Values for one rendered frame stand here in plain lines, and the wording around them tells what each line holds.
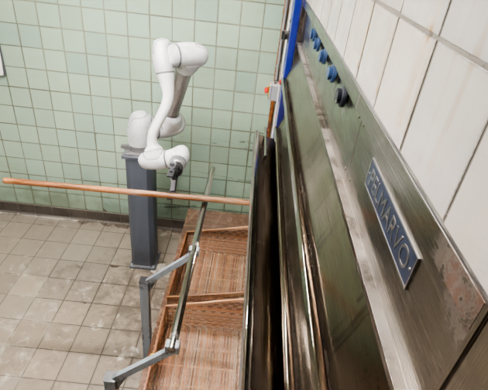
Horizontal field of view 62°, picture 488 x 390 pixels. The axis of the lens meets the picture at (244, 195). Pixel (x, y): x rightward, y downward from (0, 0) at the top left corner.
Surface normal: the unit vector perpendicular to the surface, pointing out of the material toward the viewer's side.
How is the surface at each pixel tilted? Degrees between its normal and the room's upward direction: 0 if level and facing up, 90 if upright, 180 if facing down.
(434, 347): 90
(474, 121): 90
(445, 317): 90
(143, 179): 90
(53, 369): 0
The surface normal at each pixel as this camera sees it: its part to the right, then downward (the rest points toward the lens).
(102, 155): -0.04, 0.54
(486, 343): -0.99, -0.11
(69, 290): 0.10, -0.83
